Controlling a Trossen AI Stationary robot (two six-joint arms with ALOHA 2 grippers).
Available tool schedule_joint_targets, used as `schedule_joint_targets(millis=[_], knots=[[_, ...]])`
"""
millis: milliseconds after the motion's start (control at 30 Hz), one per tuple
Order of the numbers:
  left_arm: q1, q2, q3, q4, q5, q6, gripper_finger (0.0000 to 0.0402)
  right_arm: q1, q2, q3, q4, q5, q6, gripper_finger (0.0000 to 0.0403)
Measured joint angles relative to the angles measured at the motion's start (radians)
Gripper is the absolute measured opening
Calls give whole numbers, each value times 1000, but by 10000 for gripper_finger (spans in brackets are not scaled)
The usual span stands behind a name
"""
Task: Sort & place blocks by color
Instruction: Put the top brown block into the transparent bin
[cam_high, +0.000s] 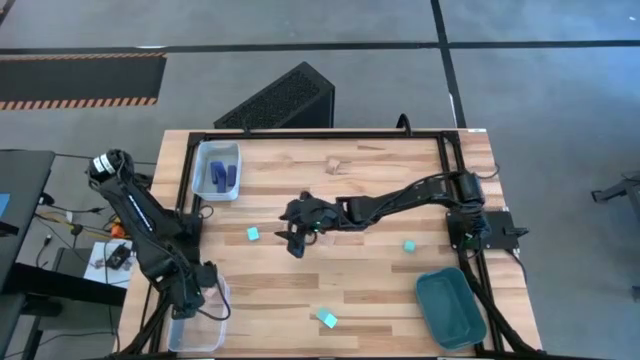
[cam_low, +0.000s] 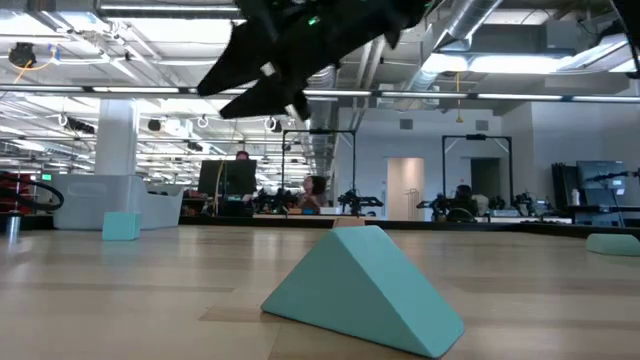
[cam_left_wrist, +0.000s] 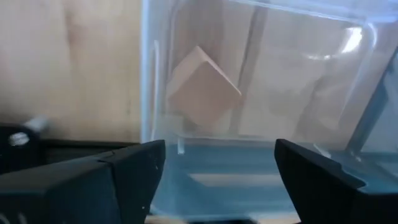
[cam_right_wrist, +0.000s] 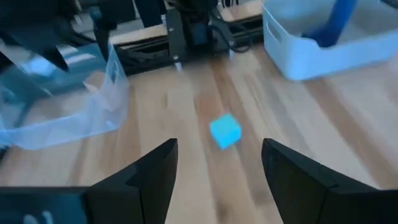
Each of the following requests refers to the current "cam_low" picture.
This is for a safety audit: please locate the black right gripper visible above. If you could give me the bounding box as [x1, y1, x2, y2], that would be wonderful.
[196, 0, 431, 122]

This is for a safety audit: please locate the teal cube block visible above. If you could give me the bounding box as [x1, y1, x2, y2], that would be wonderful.
[101, 211, 142, 242]

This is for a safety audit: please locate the teal triangular prism block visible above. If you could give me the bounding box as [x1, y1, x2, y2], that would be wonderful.
[260, 224, 466, 360]

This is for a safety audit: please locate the green rounded block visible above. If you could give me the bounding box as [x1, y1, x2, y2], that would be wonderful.
[585, 232, 640, 258]

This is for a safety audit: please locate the black computer monitor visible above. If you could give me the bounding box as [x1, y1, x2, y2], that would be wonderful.
[197, 159, 258, 197]

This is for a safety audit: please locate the long ceiling light bar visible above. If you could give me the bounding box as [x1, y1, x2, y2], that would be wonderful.
[0, 84, 640, 104]

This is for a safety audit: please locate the white column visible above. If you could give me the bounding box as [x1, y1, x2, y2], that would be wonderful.
[94, 97, 140, 175]

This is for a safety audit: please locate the white plastic bin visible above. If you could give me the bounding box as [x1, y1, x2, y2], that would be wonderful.
[51, 173, 185, 232]

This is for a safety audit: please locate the black office chair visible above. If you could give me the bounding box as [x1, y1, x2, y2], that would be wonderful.
[446, 206, 476, 223]

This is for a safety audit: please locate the metal cylinder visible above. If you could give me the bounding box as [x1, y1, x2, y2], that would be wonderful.
[5, 209, 22, 239]

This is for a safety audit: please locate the silver ventilation duct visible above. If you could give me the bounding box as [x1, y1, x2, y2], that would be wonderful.
[307, 63, 337, 90]

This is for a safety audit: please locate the black frame stand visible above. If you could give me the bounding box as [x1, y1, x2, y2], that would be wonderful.
[281, 128, 357, 219]
[441, 133, 514, 211]

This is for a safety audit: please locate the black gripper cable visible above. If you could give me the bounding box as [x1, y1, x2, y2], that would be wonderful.
[0, 171, 65, 212]

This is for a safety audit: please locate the black ceiling cord reel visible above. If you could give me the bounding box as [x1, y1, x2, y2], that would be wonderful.
[8, 42, 37, 69]

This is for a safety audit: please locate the dark wall monitor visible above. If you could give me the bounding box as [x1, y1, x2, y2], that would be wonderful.
[575, 159, 626, 191]

